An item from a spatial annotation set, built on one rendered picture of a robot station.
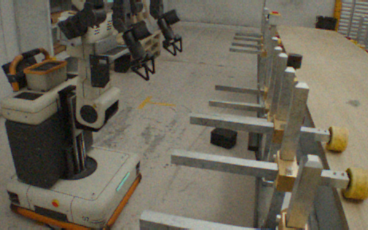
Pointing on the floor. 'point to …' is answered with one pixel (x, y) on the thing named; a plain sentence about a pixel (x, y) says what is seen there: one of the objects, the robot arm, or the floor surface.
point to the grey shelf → (41, 28)
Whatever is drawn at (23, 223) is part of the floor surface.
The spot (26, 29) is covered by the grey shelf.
